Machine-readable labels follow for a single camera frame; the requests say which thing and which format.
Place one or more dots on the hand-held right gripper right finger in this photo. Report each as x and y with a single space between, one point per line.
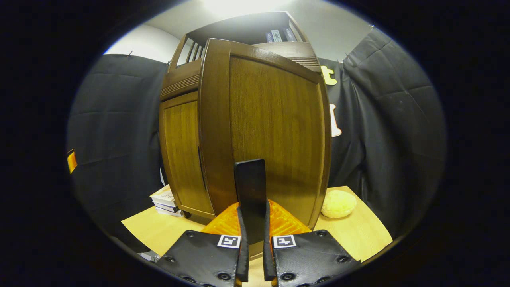
267 263

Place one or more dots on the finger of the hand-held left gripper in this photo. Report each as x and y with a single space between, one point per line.
72 161

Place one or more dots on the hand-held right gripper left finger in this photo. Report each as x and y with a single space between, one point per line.
243 259

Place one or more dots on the brown wooden shoe cabinet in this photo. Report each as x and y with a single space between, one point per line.
239 30

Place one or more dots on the black backdrop cloth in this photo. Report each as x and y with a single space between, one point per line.
398 131

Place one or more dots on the dark blue upright book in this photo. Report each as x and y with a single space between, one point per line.
269 37

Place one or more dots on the pale green upright book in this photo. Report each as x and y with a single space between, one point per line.
276 36

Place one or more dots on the large ceiling light panel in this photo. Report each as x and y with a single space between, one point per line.
247 6

